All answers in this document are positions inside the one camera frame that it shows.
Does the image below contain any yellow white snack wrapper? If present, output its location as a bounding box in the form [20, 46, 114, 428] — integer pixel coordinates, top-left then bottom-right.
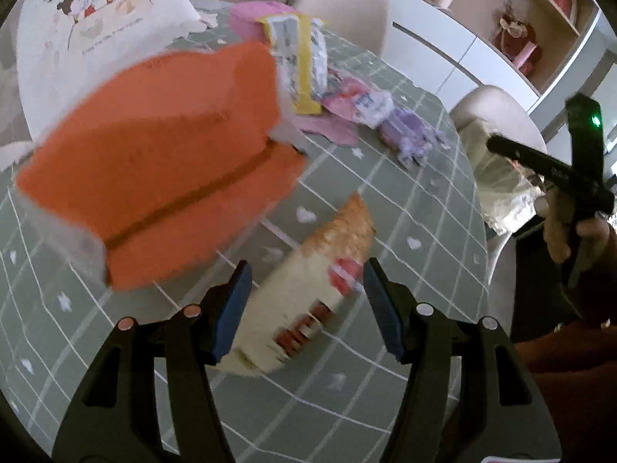
[258, 13, 329, 116]

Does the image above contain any pink jelly lid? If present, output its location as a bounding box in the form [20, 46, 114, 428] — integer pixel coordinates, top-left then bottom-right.
[294, 113, 359, 147]

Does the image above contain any orange cardboard box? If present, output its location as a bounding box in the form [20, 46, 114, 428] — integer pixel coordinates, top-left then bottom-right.
[16, 42, 305, 291]

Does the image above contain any green checked tablecloth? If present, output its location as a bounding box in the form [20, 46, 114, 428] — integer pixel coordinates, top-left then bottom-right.
[1, 0, 487, 462]

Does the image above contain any pink white snack wrapper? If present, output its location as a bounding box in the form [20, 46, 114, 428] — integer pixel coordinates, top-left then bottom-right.
[321, 75, 394, 128]

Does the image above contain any white cabinet counter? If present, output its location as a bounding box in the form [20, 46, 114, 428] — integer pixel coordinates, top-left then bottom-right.
[288, 0, 575, 132]

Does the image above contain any beige chair middle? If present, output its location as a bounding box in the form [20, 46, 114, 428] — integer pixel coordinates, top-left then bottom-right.
[294, 0, 391, 56]

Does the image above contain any beige chair with bag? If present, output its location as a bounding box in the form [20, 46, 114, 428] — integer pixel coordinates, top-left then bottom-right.
[450, 86, 546, 314]

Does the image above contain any purple toy carriage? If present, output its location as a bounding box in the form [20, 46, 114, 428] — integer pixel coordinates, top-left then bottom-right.
[378, 108, 450, 169]

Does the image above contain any orange yellow noodle packet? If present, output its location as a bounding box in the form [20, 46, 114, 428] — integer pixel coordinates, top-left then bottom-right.
[216, 193, 376, 376]

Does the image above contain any red gift bouquet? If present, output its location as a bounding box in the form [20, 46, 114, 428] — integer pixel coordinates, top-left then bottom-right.
[492, 0, 543, 78]

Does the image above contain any person right hand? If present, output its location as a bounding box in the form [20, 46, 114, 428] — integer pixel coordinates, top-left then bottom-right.
[534, 187, 616, 270]

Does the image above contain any pink plastic bag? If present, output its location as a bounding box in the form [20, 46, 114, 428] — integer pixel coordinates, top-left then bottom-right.
[229, 0, 295, 45]

